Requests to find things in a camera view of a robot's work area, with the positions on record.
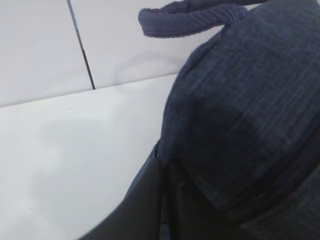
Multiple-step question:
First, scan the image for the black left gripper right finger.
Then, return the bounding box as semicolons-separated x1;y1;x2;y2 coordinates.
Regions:
167;162;247;240

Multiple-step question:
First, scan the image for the dark blue lunch bag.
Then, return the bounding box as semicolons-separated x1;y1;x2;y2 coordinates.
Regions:
138;0;320;240

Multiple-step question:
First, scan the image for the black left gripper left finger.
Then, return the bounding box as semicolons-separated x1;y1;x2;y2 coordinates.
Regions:
81;159;162;240

